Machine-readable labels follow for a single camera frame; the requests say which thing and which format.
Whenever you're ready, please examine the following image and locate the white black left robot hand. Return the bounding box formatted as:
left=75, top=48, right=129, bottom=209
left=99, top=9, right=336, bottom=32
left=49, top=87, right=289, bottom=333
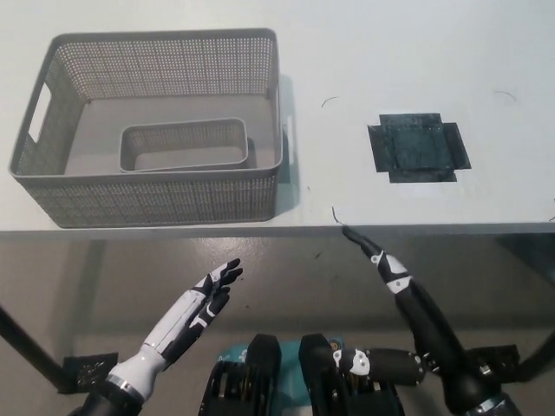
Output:
left=106, top=258, right=245, bottom=402

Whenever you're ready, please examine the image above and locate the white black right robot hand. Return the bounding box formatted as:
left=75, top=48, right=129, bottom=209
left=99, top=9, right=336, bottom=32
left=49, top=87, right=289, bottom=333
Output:
left=332, top=225, right=483, bottom=403

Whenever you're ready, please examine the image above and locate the small grey perforated basket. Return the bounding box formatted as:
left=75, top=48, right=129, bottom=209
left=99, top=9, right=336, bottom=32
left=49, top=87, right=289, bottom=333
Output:
left=118, top=117, right=251, bottom=174

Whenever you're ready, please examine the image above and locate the black teal robot body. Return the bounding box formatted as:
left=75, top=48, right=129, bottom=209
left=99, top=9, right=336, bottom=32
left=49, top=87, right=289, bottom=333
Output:
left=199, top=332, right=407, bottom=416

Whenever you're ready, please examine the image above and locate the black table leg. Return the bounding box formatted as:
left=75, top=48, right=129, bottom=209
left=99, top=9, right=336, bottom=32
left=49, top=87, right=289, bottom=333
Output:
left=0, top=305, right=70, bottom=394
left=515, top=318, right=555, bottom=385

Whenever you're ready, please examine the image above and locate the large grey perforated basket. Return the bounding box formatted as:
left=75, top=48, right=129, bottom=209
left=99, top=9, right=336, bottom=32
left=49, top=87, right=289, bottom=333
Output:
left=9, top=28, right=285, bottom=230

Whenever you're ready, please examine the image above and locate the large black tape patch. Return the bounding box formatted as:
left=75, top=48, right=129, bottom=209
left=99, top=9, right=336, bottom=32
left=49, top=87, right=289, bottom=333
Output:
left=367, top=112, right=473, bottom=185

